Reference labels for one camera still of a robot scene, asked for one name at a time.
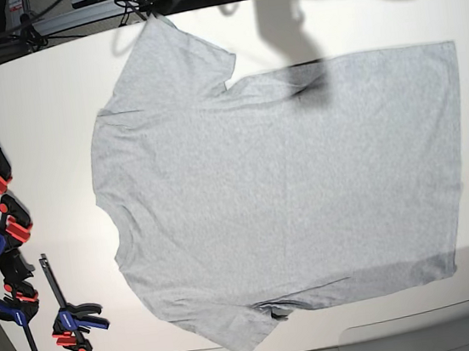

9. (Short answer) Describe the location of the grey T-shirt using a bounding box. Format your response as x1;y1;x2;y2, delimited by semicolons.
91;16;461;351

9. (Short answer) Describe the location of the blue red bar clamp right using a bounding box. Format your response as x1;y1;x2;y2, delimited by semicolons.
38;254;110;351

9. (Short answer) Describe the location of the aluminium rail frame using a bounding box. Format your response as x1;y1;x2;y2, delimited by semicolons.
3;0;165;42

